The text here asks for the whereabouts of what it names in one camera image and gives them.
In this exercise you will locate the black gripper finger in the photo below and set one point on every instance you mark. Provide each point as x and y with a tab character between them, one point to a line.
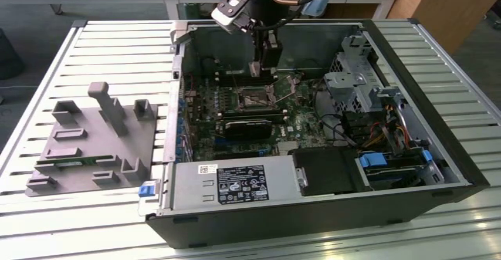
258	47
272	54

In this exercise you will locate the silver CPU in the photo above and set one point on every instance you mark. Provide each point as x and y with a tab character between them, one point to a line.
255	70

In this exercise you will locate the thin locking lever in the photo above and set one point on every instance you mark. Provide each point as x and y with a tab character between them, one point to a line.
234	78

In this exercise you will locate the CPU socket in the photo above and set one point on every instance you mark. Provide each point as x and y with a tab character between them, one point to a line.
255	98

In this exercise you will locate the metal drive cage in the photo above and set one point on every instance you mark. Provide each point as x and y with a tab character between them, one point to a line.
348	81

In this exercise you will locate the green motherboard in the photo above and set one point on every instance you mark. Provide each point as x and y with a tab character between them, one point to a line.
306	122

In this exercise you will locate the black graphics card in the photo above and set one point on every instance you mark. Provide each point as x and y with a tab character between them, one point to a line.
247	129

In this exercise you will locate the small silver heat sink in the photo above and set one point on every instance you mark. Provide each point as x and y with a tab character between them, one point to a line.
287	148

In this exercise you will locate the black plastic shroud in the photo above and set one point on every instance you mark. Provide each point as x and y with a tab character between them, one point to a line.
328	172

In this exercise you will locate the blue disk carrier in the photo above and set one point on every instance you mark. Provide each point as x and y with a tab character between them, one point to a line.
372	160

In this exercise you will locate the wooden cabinet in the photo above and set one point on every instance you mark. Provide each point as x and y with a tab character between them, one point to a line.
450	7

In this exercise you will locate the silver power supply unit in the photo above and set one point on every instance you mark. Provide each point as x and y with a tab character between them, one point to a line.
188	186

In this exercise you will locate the blue plastic clip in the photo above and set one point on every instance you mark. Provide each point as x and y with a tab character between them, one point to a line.
427	156

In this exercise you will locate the grey parts rack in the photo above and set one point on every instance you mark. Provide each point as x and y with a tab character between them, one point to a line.
94	142

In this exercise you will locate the blue case latch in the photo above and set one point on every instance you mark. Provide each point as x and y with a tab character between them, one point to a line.
146	191

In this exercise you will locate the green RAM stick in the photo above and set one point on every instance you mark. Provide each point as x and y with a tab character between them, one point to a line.
90	159

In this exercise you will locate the black PC case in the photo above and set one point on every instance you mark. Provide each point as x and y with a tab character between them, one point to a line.
274	230

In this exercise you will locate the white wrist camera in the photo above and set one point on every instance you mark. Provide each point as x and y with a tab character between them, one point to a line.
231	10

